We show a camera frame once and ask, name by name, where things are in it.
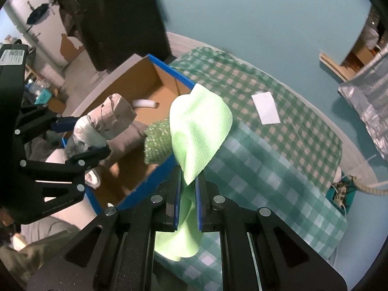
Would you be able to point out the white rectangular pad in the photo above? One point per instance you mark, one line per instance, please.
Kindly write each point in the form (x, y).
(266, 108)

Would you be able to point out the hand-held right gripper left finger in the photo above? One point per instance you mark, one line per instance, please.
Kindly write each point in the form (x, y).
(177, 201)

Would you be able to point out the light green cloth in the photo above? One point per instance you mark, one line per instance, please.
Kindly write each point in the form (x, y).
(197, 127)

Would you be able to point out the pale grey fabric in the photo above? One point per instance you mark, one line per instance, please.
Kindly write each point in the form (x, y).
(57, 224)

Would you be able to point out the camouflage patterned cloth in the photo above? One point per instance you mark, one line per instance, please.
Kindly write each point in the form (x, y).
(103, 124)

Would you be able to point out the green glitter scouring sponge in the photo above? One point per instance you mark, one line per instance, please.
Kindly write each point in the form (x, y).
(156, 145)

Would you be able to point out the brown cardboard carton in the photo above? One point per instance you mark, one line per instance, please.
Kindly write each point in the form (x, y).
(359, 54)

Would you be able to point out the green checked tablecloth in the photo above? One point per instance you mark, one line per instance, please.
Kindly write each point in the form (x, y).
(272, 157)

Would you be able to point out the black cabinet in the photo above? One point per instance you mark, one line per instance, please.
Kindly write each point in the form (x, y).
(121, 18)

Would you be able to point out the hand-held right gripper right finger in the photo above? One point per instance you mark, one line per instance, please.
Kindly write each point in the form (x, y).
(199, 203)

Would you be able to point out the dark hanging umbrella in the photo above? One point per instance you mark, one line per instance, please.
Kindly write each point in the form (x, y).
(37, 13)

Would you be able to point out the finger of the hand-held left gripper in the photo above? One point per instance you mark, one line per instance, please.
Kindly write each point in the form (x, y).
(65, 123)
(91, 157)

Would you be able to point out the blue cardboard box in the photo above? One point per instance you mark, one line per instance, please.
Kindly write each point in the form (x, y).
(145, 78)

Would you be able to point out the silver foil sheet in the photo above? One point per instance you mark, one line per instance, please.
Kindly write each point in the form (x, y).
(368, 103)

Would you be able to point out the white grey cloth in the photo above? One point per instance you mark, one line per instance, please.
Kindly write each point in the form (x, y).
(92, 179)

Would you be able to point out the cardboard strip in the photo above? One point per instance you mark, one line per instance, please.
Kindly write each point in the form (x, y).
(332, 65)

